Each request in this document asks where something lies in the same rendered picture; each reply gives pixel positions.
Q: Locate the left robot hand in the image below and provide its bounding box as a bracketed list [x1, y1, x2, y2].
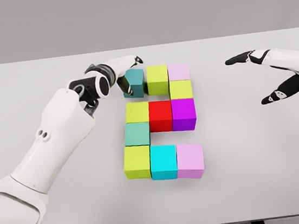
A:
[112, 53, 148, 100]

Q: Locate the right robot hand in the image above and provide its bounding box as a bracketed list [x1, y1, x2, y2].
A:
[224, 44, 299, 110]

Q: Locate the dark teal block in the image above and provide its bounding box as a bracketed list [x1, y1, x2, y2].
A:
[120, 67, 147, 100]

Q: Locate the yellow-green block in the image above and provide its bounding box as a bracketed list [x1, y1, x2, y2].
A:
[121, 143, 154, 182]
[123, 100, 152, 125]
[145, 63, 171, 97]
[167, 78, 194, 102]

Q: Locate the light pink block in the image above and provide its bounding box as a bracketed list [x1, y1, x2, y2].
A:
[167, 62, 192, 84]
[173, 141, 207, 182]

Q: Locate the red block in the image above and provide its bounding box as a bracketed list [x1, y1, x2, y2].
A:
[146, 99, 175, 134]

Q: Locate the sea-green block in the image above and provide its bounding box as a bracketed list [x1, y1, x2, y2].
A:
[121, 120, 153, 149]

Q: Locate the purple block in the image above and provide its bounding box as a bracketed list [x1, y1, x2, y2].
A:
[168, 97, 199, 133]

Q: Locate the cyan block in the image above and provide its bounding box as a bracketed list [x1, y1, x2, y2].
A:
[147, 143, 181, 182]

